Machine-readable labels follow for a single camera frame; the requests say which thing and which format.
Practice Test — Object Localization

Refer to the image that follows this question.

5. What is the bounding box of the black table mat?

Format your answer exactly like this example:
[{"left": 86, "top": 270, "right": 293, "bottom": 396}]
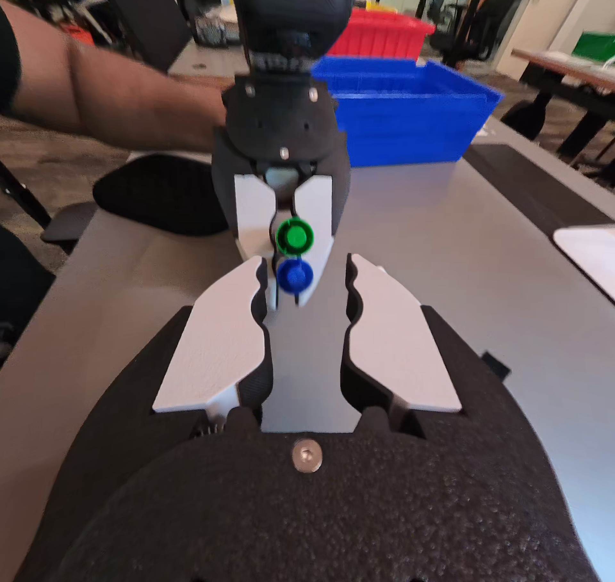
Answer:
[{"left": 463, "top": 143, "right": 615, "bottom": 237}]

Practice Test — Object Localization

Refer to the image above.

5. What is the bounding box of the person's left forearm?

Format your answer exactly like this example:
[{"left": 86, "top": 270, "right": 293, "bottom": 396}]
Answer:
[{"left": 0, "top": 0, "right": 227, "bottom": 153}]

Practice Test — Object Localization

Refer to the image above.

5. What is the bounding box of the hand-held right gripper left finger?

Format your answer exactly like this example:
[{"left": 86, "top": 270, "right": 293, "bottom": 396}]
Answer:
[{"left": 153, "top": 255, "right": 275, "bottom": 412}]

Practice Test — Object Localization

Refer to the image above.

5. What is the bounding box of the white metal stand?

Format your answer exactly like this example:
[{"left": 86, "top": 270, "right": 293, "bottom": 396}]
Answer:
[{"left": 553, "top": 225, "right": 615, "bottom": 302}]

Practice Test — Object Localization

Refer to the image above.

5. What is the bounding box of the red plastic bin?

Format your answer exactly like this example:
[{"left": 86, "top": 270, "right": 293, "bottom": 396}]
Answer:
[{"left": 327, "top": 8, "right": 435, "bottom": 61}]

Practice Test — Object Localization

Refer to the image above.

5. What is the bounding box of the blue plastic bin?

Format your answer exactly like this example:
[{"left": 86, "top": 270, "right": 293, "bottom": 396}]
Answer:
[{"left": 311, "top": 56, "right": 504, "bottom": 167}]

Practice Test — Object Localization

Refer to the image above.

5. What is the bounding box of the black mesh chair pad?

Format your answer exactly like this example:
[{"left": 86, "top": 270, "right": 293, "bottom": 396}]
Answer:
[{"left": 93, "top": 154, "right": 230, "bottom": 237}]

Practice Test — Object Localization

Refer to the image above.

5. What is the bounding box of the green plastic bin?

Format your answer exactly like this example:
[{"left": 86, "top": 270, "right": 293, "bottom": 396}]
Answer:
[{"left": 572, "top": 32, "right": 615, "bottom": 70}]

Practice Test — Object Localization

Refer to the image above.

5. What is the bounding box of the wooden desk with black legs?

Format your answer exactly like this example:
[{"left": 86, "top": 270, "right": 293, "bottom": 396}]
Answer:
[{"left": 512, "top": 49, "right": 615, "bottom": 160}]

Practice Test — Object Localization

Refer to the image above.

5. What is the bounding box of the black panel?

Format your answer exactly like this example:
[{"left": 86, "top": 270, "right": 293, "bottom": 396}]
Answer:
[{"left": 90, "top": 0, "right": 194, "bottom": 72}]

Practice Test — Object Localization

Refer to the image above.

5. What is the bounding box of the green dry-erase marker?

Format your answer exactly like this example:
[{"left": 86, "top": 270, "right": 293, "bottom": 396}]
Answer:
[{"left": 276, "top": 217, "right": 314, "bottom": 257}]

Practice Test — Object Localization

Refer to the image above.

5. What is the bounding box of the black chair frame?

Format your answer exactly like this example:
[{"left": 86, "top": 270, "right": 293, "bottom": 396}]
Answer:
[{"left": 0, "top": 159, "right": 97, "bottom": 243}]

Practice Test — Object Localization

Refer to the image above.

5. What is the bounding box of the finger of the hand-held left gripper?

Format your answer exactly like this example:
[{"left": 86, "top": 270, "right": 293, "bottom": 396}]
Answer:
[
  {"left": 234, "top": 174, "right": 280, "bottom": 311},
  {"left": 292, "top": 175, "right": 336, "bottom": 307}
]

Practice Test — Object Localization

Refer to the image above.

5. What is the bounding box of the blue dry-erase marker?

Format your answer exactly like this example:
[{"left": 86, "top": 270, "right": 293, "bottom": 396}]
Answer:
[{"left": 277, "top": 258, "right": 314, "bottom": 295}]

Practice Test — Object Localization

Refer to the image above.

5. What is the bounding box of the black fabric strap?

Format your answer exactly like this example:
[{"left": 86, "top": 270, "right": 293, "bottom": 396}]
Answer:
[{"left": 482, "top": 351, "right": 511, "bottom": 379}]

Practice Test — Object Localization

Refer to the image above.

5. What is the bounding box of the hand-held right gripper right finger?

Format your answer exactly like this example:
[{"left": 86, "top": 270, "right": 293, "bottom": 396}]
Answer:
[{"left": 340, "top": 254, "right": 463, "bottom": 412}]

